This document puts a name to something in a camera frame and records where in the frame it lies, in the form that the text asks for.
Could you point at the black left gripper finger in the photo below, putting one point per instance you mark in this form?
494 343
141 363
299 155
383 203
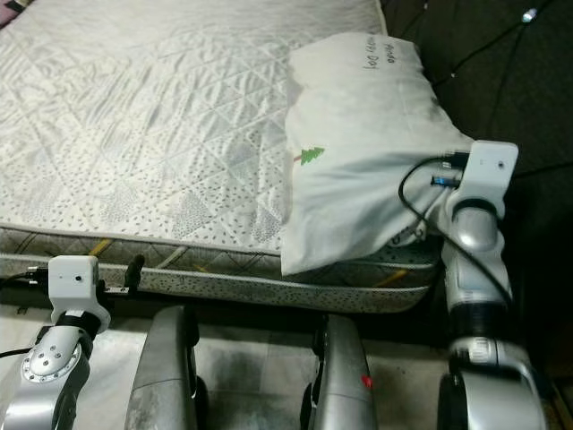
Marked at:
137 271

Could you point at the white pillow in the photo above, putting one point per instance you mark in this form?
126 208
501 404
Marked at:
367 152

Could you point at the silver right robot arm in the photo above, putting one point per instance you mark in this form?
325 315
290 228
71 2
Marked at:
479 269

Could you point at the silver left robot leg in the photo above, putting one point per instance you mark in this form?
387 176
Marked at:
166 376

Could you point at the silver robot leg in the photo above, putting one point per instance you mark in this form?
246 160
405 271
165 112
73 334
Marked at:
166 376
345 385

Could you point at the dark bed base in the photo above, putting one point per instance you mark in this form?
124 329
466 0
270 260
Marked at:
233 313

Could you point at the black tufted headboard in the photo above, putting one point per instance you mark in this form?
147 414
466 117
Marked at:
501 72

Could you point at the white quilted mattress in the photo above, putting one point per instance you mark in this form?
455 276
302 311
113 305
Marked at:
143 116

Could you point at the silver right robot leg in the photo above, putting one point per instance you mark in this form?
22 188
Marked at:
345 385

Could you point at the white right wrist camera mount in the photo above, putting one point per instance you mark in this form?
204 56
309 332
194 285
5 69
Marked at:
488 175

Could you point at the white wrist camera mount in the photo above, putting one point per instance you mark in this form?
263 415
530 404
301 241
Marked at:
488 175
76 287

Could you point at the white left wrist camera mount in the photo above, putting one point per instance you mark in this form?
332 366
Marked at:
76 287

